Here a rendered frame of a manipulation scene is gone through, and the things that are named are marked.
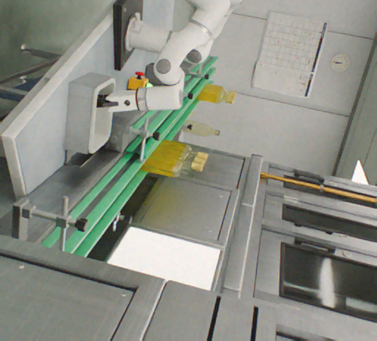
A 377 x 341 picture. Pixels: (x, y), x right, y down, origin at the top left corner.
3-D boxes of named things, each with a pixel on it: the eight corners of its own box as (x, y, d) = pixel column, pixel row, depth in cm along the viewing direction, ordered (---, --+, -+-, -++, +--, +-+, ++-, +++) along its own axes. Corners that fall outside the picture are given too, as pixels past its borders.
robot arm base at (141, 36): (124, 24, 172) (164, 34, 170) (134, 4, 179) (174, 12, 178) (125, 57, 184) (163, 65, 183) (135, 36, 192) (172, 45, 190)
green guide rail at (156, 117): (127, 132, 171) (149, 137, 170) (128, 129, 170) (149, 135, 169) (208, 56, 331) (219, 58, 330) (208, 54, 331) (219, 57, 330)
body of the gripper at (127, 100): (140, 114, 147) (106, 115, 149) (149, 106, 156) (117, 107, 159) (137, 90, 144) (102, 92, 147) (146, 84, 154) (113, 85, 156)
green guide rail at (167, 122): (125, 151, 174) (146, 156, 173) (125, 149, 173) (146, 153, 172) (205, 66, 334) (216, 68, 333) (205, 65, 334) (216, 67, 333)
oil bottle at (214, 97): (185, 97, 283) (232, 107, 280) (187, 88, 281) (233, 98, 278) (188, 95, 289) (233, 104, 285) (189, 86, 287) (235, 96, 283)
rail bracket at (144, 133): (121, 158, 170) (154, 166, 168) (126, 114, 164) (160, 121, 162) (124, 155, 173) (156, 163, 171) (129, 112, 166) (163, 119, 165)
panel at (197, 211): (74, 313, 123) (201, 349, 119) (74, 303, 122) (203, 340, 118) (161, 177, 206) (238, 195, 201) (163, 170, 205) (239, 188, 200)
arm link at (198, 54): (166, 39, 174) (208, 48, 173) (174, 22, 183) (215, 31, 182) (163, 61, 181) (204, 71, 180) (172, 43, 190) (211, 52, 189)
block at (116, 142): (102, 149, 170) (121, 153, 169) (105, 124, 166) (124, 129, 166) (106, 146, 173) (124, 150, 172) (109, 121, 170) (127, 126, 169)
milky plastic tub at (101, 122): (65, 150, 152) (90, 156, 151) (69, 82, 143) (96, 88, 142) (87, 133, 168) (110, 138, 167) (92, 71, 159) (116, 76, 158)
